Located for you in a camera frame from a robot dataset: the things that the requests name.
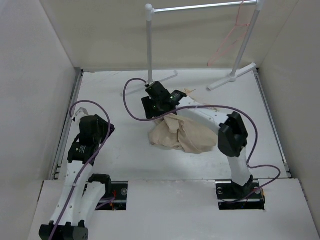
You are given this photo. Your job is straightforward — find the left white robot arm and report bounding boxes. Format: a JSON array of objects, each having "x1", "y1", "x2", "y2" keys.
[{"x1": 38, "y1": 114, "x2": 115, "y2": 240}]

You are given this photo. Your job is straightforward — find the beige trousers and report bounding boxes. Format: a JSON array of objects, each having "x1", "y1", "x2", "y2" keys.
[{"x1": 147, "y1": 88, "x2": 223, "y2": 154}]

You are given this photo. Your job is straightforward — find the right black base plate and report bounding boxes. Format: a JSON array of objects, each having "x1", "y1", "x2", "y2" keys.
[{"x1": 215, "y1": 180, "x2": 266, "y2": 211}]

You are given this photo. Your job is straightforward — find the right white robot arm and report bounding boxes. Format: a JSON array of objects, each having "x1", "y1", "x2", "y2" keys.
[{"x1": 141, "y1": 81, "x2": 253, "y2": 199}]

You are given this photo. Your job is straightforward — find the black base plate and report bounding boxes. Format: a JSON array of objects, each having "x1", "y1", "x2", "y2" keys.
[
  {"x1": 215, "y1": 180, "x2": 266, "y2": 211},
  {"x1": 95, "y1": 181, "x2": 129, "y2": 211}
]

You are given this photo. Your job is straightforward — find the white clothes rack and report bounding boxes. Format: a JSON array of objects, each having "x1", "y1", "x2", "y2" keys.
[{"x1": 121, "y1": 0, "x2": 265, "y2": 98}]

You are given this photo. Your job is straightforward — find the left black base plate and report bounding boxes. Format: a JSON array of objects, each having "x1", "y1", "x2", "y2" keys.
[{"x1": 95, "y1": 181, "x2": 129, "y2": 211}]

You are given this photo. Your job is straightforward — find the pink wire hanger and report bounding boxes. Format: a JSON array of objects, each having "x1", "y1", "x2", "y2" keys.
[{"x1": 206, "y1": 0, "x2": 251, "y2": 67}]

